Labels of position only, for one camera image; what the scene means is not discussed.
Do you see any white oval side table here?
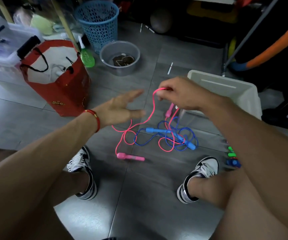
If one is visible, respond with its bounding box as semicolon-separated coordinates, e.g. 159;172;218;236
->
0;0;81;52

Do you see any blue foam handle skipping rope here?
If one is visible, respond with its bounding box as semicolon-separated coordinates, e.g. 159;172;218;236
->
225;157;241;169

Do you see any pink thin cord jump rope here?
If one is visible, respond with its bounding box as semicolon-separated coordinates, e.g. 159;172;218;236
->
111;87;186;162

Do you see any person's left forearm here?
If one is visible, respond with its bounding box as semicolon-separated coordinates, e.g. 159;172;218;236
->
0;115;101;240

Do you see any person's left hand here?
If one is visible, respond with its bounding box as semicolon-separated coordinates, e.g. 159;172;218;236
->
93;89;146;129

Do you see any brown tangled strap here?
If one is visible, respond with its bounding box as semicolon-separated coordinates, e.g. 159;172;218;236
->
113;54;135;67

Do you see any person's right forearm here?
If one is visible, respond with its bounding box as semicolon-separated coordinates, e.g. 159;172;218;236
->
204;97;288;240

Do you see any clear plastic bag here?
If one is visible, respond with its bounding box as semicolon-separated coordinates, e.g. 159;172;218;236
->
13;7;84;40

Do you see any multicoloured hula hoop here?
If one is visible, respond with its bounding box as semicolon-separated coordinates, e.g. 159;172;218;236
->
229;15;288;72

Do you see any grey plastic storage bin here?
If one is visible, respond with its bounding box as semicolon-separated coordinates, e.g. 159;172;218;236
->
179;70;262;120

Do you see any person's right shoe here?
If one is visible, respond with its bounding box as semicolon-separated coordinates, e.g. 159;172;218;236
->
176;156;219;205

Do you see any blue mesh wastebasket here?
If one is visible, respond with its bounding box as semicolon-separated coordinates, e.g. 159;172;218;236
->
74;0;119;55

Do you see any white cable bundle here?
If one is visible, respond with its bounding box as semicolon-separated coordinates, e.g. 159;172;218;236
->
51;66;71;78

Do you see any brown ball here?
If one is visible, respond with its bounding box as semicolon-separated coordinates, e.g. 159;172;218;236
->
150;8;173;34

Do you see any person's left shoe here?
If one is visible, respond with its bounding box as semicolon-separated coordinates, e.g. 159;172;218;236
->
66;145;98;201

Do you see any black rectangular pad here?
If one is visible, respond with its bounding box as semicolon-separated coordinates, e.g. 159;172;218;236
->
17;35;41;60

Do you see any red string bracelet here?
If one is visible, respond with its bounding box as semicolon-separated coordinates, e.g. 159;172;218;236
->
83;109;101;133

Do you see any green spray bottle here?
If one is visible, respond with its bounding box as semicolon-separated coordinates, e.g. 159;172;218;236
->
78;35;95;68

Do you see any black weight machine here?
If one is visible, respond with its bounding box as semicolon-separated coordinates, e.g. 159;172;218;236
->
234;0;288;130

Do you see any orange red fabric bag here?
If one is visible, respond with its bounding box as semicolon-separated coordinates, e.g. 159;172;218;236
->
236;0;259;8

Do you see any person's leg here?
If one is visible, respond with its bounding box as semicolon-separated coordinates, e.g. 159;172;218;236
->
188;170;288;240
0;147;92;240

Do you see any person's right leg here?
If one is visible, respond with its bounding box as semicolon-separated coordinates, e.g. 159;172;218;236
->
188;170;288;240

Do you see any grey plastic basin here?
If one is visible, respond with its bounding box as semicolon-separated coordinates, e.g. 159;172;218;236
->
99;40;141;77

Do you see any person's right hand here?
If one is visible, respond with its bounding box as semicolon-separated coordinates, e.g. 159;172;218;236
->
156;77;231;113

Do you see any person's shoe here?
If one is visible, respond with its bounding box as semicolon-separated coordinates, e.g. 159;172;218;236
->
66;145;98;201
176;156;219;205

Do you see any person's left leg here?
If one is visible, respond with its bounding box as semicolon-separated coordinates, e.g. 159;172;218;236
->
0;147;92;240

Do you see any red paper bag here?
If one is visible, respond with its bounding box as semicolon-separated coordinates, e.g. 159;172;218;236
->
20;40;91;117

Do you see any yellow flat board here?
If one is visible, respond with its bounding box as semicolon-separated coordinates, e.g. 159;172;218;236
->
186;0;239;24

